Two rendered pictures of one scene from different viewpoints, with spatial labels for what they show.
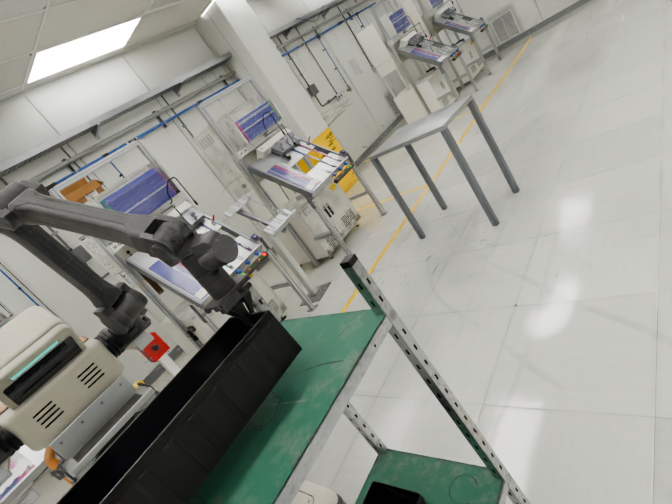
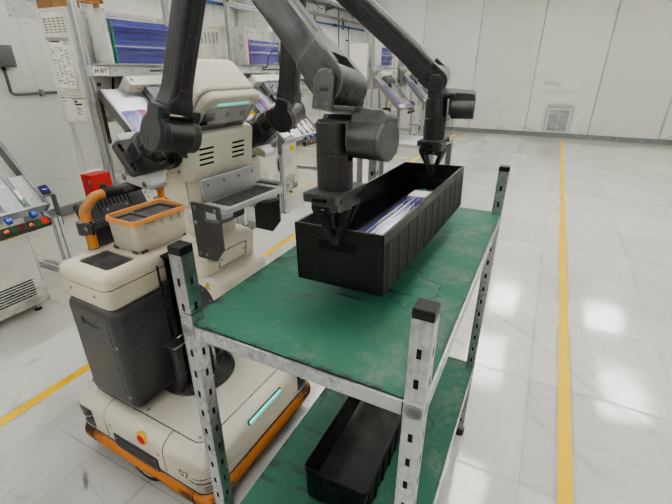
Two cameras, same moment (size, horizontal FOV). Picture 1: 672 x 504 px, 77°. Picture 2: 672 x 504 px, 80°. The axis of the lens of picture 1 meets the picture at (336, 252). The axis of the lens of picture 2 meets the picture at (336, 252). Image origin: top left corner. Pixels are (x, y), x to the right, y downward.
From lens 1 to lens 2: 0.92 m
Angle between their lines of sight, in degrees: 21
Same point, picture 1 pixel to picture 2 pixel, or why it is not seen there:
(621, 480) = (506, 406)
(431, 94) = not seen: hidden behind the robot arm
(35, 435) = (193, 165)
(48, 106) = not seen: outside the picture
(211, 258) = (467, 107)
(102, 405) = (237, 177)
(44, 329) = (245, 84)
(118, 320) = (292, 118)
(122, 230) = (419, 50)
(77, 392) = (226, 154)
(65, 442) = (210, 187)
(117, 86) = not seen: outside the picture
